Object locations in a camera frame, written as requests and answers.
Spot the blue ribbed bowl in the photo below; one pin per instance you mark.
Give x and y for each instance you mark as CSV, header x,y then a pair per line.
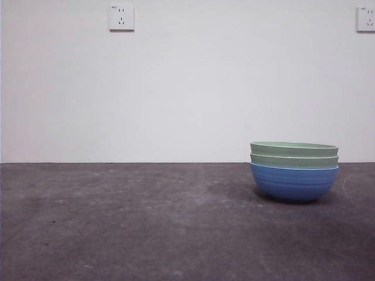
x,y
293,184

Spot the white wall socket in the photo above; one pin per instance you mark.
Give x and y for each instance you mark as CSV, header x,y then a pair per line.
x,y
366,19
122,17

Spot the green ribbed bowl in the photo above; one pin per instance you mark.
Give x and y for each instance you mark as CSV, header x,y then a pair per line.
x,y
293,148
293,161

